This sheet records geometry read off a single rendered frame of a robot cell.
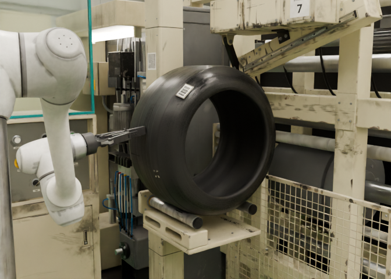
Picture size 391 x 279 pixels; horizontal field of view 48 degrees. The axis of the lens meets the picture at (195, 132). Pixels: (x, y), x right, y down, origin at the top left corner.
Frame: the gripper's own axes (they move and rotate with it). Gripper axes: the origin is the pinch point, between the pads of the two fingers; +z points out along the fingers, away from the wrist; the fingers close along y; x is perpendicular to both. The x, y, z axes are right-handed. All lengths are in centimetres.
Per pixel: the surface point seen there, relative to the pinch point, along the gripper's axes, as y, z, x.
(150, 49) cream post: 32, 29, -27
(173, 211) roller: 2.2, 12.4, 35.9
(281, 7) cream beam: -21, 57, -38
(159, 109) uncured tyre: -5.3, 7.9, -7.3
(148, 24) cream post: 34, 30, -39
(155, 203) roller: 16.4, 12.3, 36.1
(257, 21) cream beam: -8, 56, -34
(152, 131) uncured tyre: -5.3, 3.9, 0.2
